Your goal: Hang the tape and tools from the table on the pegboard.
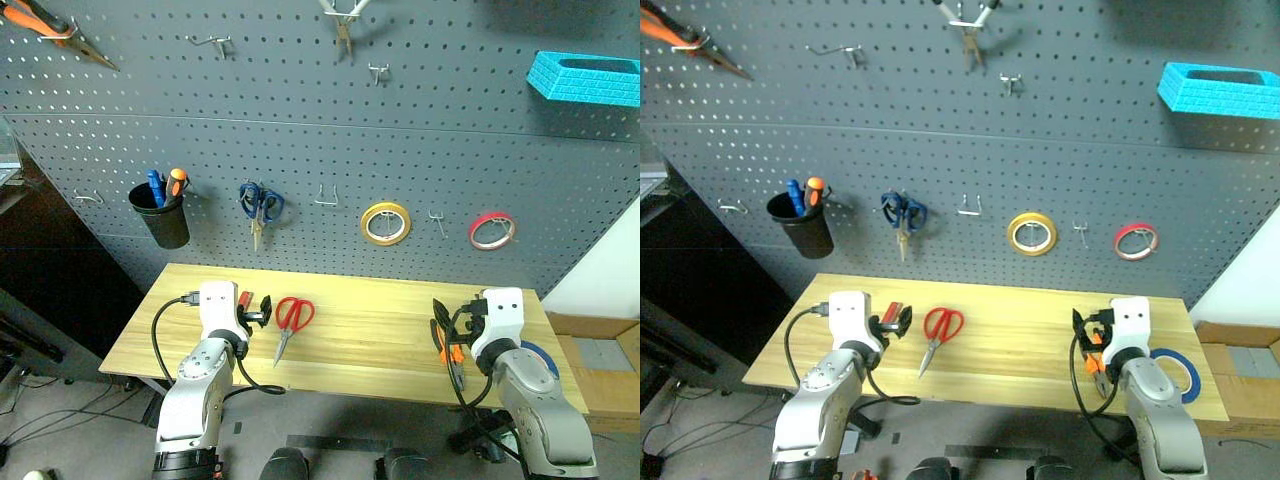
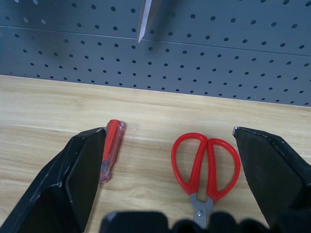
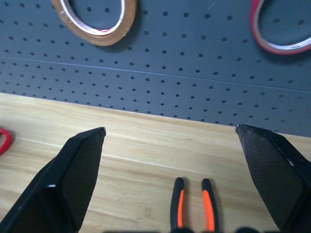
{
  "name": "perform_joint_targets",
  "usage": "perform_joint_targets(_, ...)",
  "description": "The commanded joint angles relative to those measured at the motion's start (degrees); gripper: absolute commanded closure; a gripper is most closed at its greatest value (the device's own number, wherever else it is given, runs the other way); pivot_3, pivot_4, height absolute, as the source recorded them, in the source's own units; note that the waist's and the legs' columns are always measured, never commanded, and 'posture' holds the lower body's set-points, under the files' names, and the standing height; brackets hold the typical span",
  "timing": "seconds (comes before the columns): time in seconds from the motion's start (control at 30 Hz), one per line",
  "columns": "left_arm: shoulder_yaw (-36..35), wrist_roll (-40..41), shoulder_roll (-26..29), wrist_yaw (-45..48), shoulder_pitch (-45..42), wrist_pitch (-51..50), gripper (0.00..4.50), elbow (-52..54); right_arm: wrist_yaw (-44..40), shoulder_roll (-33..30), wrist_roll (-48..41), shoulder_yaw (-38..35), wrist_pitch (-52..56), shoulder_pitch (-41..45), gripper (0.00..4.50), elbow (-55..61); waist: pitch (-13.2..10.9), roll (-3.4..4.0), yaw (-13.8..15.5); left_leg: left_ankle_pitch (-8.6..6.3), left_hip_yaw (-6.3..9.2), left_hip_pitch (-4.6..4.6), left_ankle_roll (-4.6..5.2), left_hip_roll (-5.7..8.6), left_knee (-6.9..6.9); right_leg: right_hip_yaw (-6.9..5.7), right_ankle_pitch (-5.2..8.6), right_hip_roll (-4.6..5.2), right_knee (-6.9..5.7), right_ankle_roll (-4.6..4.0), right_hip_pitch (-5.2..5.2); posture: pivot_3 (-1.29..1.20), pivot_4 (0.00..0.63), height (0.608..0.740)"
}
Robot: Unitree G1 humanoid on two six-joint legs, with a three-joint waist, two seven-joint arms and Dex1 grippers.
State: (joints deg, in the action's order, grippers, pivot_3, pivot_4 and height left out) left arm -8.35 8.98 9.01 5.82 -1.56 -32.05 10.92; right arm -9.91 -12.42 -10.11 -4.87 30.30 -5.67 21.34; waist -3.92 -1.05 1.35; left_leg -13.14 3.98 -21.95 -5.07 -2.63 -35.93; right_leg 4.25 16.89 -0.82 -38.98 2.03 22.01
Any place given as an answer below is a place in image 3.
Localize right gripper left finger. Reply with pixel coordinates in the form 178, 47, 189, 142
0, 127, 107, 233

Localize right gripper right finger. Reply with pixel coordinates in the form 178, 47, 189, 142
235, 124, 311, 233

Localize red handled scissors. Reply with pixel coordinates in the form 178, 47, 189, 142
0, 126, 14, 157

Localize orange and black pliers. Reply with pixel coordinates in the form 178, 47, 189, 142
170, 177, 219, 231

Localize yellowish tan tape roll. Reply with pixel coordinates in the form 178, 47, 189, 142
51, 0, 138, 47

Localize red tape roll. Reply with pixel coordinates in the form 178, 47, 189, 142
249, 0, 311, 55

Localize grey perforated pegboard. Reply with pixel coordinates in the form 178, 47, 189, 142
0, 0, 311, 138

